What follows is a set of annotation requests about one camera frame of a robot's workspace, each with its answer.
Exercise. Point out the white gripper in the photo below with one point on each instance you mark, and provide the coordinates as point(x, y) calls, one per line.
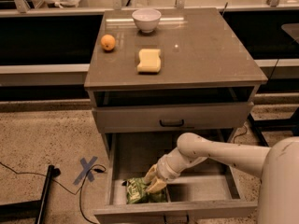
point(163, 169)

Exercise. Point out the green jalapeno chip bag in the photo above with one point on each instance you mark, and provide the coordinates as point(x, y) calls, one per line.
point(136, 192)

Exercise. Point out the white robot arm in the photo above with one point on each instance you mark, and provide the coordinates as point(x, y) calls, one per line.
point(276, 166)

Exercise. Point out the open grey middle drawer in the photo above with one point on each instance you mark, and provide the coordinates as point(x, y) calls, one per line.
point(208, 190)

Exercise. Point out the closed grey top drawer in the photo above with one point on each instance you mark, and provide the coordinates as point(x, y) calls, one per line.
point(145, 118)

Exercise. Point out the grey drawer cabinet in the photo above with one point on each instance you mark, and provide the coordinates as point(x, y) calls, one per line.
point(202, 62)

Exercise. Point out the blue tape cross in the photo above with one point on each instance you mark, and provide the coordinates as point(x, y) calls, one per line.
point(86, 170)

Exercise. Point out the yellow sponge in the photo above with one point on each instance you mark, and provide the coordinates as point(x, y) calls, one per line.
point(149, 61)

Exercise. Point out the black stand leg left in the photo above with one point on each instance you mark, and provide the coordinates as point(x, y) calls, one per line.
point(32, 209)

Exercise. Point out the orange fruit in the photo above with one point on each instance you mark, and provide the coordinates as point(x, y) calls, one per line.
point(108, 42)

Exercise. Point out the white ceramic bowl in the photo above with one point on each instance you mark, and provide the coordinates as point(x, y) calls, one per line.
point(146, 19)

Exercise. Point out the black drawer handle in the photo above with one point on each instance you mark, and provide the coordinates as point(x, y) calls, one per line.
point(171, 122)

